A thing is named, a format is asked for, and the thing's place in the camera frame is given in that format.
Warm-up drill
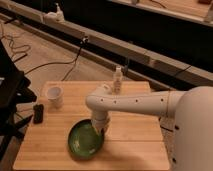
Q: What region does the long wooden rail beam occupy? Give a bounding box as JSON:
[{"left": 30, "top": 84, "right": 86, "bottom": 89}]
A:
[{"left": 0, "top": 0, "right": 213, "bottom": 89}]

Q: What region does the green ceramic bowl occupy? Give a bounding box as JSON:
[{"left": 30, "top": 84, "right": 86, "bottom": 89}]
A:
[{"left": 67, "top": 119, "right": 105, "bottom": 160}]

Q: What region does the black floor cable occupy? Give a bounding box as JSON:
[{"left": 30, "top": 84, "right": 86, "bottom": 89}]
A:
[{"left": 0, "top": 23, "right": 90, "bottom": 82}]

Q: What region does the clear plastic bottle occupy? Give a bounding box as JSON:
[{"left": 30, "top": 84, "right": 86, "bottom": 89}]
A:
[{"left": 113, "top": 66, "right": 123, "bottom": 94}]

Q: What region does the white object on rail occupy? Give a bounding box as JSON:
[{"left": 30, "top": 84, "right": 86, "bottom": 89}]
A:
[{"left": 44, "top": 3, "right": 65, "bottom": 22}]

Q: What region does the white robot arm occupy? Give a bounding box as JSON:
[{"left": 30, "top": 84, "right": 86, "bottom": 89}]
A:
[{"left": 85, "top": 84, "right": 213, "bottom": 171}]

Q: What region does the white paper cup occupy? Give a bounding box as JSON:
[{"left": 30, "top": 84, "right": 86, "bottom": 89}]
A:
[{"left": 45, "top": 87, "right": 63, "bottom": 108}]

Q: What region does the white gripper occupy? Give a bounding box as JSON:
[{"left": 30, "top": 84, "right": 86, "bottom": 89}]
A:
[{"left": 91, "top": 111, "right": 110, "bottom": 135}]

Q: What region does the black rectangular remote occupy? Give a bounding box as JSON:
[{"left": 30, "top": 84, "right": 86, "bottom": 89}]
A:
[{"left": 33, "top": 104, "right": 44, "bottom": 124}]

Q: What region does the black chair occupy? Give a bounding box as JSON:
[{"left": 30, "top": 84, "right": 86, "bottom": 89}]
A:
[{"left": 0, "top": 40, "right": 37, "bottom": 161}]

